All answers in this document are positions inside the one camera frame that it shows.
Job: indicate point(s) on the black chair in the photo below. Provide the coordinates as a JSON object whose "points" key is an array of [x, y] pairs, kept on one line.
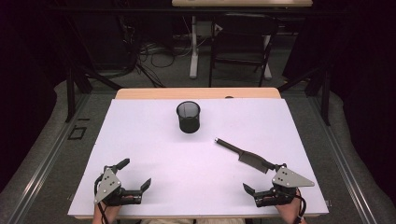
{"points": [[243, 43]]}

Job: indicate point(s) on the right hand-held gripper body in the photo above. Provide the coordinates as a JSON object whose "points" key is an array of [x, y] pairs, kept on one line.
{"points": [[288, 179]]}

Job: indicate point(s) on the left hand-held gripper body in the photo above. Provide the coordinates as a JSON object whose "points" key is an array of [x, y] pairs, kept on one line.
{"points": [[107, 183]]}

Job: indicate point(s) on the person's left hand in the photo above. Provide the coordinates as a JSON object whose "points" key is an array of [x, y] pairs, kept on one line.
{"points": [[104, 214]]}

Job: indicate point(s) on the black mesh pen holder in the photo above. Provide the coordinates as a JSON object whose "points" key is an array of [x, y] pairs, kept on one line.
{"points": [[188, 121]]}

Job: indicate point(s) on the white-legged desk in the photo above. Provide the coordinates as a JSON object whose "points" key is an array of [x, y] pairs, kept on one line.
{"points": [[194, 62]]}

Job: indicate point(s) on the black metal stand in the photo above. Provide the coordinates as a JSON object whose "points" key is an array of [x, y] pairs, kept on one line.
{"points": [[325, 96], [71, 93]]}

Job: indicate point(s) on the person's right hand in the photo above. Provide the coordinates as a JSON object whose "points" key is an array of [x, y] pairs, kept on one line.
{"points": [[291, 211]]}

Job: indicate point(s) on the black kitchen knife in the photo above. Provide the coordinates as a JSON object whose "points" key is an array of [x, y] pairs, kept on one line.
{"points": [[249, 158]]}

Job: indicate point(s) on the white table mat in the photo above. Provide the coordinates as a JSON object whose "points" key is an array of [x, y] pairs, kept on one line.
{"points": [[174, 168]]}

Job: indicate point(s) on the wooden table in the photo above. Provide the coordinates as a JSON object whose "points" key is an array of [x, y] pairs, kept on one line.
{"points": [[193, 93]]}

